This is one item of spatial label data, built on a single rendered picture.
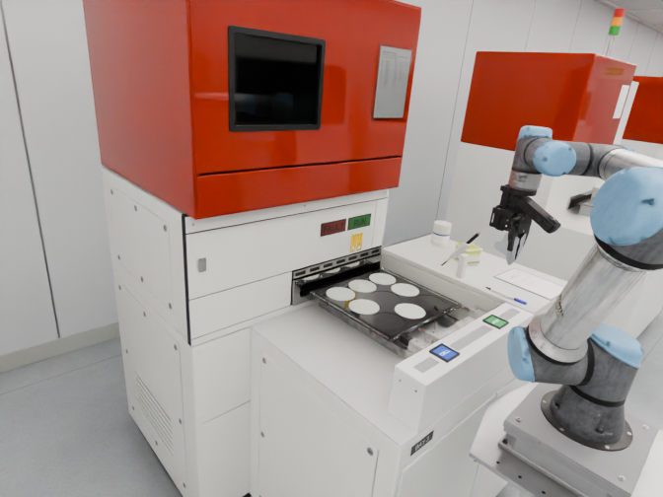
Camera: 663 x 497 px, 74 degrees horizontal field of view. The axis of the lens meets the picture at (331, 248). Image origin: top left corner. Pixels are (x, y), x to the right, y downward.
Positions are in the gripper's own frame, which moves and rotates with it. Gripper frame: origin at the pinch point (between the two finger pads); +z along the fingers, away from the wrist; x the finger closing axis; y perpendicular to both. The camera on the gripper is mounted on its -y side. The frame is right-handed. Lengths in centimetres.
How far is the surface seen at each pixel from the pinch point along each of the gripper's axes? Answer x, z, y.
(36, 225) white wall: 82, 38, 205
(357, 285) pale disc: 8, 26, 49
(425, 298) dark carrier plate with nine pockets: -5.2, 25.7, 28.7
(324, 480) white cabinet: 46, 65, 18
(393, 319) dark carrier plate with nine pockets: 15.7, 25.7, 25.3
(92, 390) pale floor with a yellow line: 75, 115, 163
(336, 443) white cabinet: 46, 48, 15
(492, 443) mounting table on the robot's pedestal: 27.6, 33.7, -17.4
